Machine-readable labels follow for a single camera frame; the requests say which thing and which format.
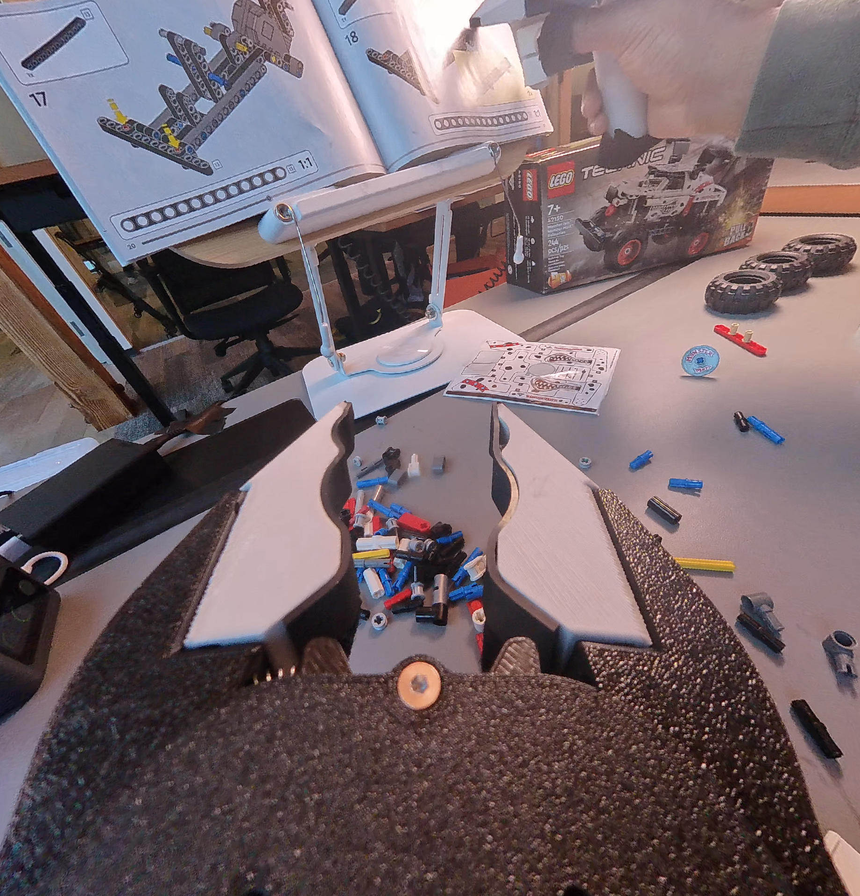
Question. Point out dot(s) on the open instruction booklet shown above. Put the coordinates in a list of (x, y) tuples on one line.
[(192, 105)]

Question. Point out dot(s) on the red plastic crate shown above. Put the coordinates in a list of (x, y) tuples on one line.
[(465, 276)]

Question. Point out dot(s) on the toy truck picture box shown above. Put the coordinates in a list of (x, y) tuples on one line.
[(633, 217)]

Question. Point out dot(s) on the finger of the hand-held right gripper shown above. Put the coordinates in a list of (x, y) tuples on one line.
[(496, 10)]

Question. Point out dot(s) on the black ridged axle connector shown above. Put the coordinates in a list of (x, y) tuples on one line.
[(664, 509)]

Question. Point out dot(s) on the blue toy brick pin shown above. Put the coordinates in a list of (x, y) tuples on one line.
[(641, 459), (685, 484), (766, 430)]

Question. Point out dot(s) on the person's right hand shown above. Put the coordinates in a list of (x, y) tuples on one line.
[(682, 63)]

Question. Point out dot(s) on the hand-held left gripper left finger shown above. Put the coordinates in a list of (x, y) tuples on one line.
[(276, 560)]

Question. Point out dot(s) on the red thin toy brick plate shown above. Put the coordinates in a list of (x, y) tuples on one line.
[(740, 339)]

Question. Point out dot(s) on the grey table with orange edge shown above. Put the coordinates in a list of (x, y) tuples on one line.
[(822, 185)]

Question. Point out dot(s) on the grey desk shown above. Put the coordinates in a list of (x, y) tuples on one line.
[(717, 490)]

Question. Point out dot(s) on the white printed sticker sheet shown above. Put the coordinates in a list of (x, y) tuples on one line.
[(535, 374)]

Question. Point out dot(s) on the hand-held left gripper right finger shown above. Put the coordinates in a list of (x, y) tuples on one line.
[(570, 560)]

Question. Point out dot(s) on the round blue printed disc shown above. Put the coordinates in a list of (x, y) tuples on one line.
[(698, 362)]

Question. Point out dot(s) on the black power adapter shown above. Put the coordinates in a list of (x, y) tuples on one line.
[(80, 490)]

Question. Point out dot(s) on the black office chair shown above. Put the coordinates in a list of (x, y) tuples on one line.
[(227, 308)]

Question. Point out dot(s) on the pile of small toy bricks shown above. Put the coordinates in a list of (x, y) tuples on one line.
[(416, 553)]

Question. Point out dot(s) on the grey toy brick connector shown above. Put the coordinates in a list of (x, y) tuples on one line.
[(759, 605), (841, 651)]

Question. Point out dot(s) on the yellow toy brick axle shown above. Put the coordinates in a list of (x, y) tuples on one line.
[(703, 564)]

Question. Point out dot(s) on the brown top black-legged desk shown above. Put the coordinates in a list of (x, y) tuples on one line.
[(24, 189)]

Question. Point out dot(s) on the black toy rubber tire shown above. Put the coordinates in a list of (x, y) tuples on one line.
[(822, 252), (743, 290), (780, 269)]

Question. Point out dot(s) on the wooden post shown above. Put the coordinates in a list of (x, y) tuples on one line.
[(45, 329)]

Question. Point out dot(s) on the translucent plastic bin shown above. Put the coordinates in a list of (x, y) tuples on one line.
[(31, 465)]

